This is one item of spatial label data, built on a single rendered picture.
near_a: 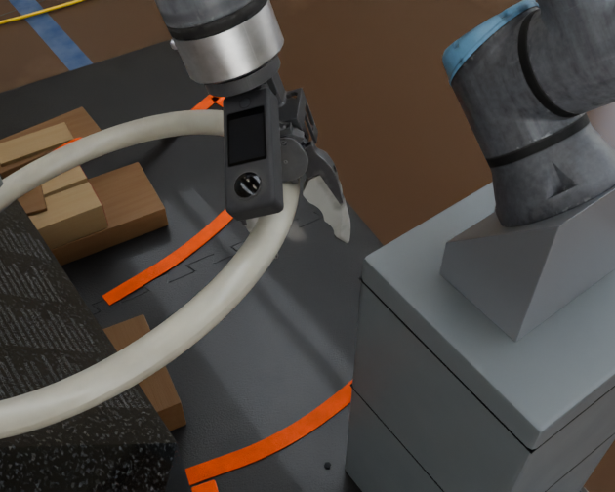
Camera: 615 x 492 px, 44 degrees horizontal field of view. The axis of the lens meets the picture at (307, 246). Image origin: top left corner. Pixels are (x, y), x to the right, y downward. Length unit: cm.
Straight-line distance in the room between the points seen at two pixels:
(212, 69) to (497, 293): 66
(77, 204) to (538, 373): 155
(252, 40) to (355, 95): 230
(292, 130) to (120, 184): 185
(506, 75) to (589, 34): 13
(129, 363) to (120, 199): 187
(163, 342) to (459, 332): 67
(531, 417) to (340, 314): 115
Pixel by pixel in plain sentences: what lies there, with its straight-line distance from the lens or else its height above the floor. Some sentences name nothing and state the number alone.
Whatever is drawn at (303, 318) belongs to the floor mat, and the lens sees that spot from 222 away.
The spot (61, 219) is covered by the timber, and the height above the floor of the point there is 20.
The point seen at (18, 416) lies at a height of 130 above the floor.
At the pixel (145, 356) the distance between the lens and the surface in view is 62.
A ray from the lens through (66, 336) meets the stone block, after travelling 143.
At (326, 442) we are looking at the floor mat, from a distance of 202.
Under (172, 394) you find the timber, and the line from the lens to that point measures 198.
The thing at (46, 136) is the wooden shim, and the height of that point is 10.
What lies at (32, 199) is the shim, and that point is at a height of 21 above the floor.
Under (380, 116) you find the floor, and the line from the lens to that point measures 286.
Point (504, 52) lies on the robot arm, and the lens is 106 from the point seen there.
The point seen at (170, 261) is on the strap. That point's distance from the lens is 238.
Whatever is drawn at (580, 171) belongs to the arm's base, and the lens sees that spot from 108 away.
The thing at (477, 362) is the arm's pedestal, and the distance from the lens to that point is 118.
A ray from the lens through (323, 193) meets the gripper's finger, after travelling 74.
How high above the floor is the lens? 184
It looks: 50 degrees down
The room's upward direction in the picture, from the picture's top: straight up
